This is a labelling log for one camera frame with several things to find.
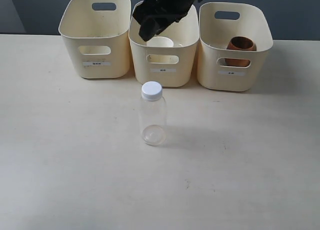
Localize white paper cup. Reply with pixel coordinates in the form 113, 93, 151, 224
146, 36, 174, 64

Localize cream bin right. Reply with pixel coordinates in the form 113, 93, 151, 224
197, 2, 273, 92

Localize cream bin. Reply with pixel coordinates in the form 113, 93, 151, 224
128, 5, 199, 88
58, 0, 132, 79
197, 2, 273, 92

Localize clear plastic bottle white cap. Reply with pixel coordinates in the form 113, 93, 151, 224
138, 81, 167, 146

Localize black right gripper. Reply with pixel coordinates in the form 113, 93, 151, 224
132, 0, 195, 42

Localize cream bin middle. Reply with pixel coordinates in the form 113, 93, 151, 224
128, 5, 199, 88

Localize brown wooden cup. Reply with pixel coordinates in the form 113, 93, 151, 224
225, 36, 257, 68

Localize cream bin left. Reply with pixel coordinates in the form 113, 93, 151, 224
58, 0, 132, 79

